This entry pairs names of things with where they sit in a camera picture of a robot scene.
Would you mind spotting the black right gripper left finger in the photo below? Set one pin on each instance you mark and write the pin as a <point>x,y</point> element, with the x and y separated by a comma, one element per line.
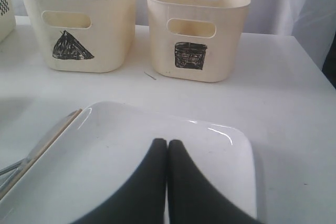
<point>141,199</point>

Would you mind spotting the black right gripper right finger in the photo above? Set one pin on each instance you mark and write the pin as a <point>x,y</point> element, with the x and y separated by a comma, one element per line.
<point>191,197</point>

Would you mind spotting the wooden chopstick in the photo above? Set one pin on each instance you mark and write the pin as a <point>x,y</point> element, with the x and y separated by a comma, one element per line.
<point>39,154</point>

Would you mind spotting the stainless steel spoon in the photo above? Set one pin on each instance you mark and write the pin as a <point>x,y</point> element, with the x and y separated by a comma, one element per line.
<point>11,167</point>

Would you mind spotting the cream bin with triangle mark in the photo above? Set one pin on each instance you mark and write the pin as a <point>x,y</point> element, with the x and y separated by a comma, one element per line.
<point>83,35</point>

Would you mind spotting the white square plate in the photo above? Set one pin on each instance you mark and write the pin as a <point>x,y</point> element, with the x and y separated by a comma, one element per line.
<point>105,143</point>

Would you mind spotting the cream bin with square mark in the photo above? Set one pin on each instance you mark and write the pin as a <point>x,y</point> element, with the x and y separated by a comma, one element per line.
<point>195,39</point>

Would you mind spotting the cream bin with circle mark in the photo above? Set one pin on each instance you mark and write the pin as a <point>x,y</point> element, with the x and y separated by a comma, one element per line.
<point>8,21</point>

